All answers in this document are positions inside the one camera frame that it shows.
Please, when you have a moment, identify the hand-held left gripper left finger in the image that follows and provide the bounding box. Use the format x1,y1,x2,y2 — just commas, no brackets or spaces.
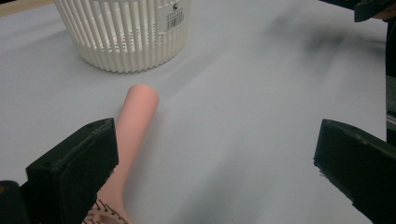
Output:
25,118,120,224

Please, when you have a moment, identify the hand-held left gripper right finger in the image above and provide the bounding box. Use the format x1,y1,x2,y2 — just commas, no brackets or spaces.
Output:
313,119,396,224

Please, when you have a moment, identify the white slotted plastic basket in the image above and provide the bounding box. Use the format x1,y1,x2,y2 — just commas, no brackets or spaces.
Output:
52,0,192,75

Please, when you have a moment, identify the pink hairbrush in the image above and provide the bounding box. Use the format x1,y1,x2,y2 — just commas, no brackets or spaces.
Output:
82,83,161,224

